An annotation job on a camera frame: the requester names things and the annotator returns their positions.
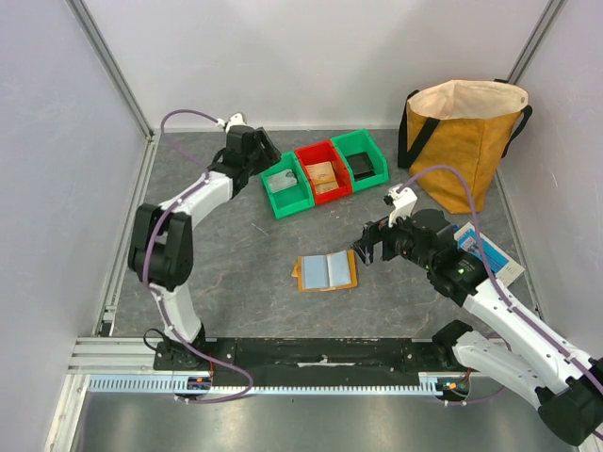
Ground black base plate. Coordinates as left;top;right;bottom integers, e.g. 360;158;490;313
153;336;491;388

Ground right green plastic bin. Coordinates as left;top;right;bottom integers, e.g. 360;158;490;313
331;129;389;193

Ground slotted cable duct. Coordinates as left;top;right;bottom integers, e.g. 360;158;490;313
88;374;448;396

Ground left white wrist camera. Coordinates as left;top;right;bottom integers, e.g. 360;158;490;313
216;112;247;133

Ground black wallet in bin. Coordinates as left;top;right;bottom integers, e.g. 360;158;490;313
347;152;379;182

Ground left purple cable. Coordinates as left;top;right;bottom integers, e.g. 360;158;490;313
143;108;255;405

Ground brown cards in red bin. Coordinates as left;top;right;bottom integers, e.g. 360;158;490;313
306;161;340;195

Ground mustard tote bag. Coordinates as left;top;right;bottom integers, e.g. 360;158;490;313
397;79;532;215

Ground blue razor package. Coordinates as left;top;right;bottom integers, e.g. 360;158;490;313
453;222;525;287

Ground red plastic bin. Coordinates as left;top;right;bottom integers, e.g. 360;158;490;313
294;140;352;205

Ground left green plastic bin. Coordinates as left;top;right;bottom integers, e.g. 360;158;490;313
260;152;315;219

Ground orange leather card holder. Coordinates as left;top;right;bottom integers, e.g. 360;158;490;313
291;250;358;293

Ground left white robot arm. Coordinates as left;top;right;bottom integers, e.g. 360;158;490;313
127;123;281;370

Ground green plastic bin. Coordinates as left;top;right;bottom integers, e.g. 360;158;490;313
260;152;315;219
331;129;389;193

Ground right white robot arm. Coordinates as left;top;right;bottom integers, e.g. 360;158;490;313
352;209;602;446

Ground purple cable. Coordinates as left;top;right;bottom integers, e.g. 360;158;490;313
143;108;255;405
399;164;603;407

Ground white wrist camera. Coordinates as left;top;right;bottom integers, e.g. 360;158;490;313
384;185;417;228
216;112;247;133

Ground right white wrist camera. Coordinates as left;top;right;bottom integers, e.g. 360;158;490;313
384;185;417;228

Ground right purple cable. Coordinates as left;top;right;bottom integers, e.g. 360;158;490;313
399;164;603;407

